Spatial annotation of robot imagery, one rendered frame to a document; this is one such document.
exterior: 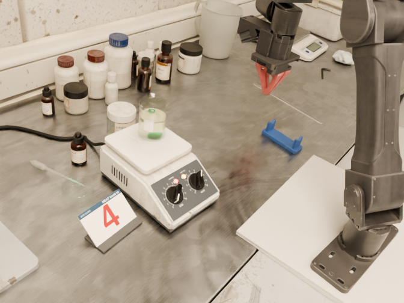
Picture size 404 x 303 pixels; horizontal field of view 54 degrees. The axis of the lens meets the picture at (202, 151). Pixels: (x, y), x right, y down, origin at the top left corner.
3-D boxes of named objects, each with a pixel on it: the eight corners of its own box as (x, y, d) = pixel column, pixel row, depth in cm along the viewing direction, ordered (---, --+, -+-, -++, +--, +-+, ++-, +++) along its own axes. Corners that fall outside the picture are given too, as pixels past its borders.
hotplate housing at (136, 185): (219, 201, 76) (226, 170, 71) (169, 236, 68) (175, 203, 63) (142, 144, 86) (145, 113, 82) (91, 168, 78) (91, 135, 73)
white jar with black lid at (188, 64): (199, 65, 121) (202, 43, 117) (199, 76, 116) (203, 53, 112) (177, 62, 120) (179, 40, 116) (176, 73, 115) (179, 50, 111)
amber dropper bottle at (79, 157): (72, 155, 80) (70, 127, 76) (87, 156, 81) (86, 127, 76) (70, 165, 78) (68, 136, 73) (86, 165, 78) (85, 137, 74)
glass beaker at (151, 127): (168, 143, 74) (172, 107, 69) (139, 145, 72) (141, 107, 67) (162, 125, 78) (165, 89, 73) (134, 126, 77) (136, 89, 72)
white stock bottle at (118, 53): (129, 91, 103) (131, 44, 95) (101, 88, 102) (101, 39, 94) (132, 78, 109) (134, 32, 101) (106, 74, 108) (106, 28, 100)
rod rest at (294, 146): (302, 149, 94) (306, 137, 92) (293, 154, 92) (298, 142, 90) (269, 128, 99) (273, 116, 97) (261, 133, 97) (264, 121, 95)
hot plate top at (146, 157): (193, 149, 75) (194, 146, 74) (145, 176, 67) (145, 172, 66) (151, 120, 80) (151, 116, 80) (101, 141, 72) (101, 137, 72)
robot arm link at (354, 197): (347, 180, 63) (369, 205, 58) (392, 174, 65) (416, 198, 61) (335, 208, 66) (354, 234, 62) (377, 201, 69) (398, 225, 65)
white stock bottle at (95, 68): (113, 94, 101) (114, 54, 94) (94, 102, 97) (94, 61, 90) (98, 85, 103) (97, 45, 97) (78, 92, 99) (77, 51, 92)
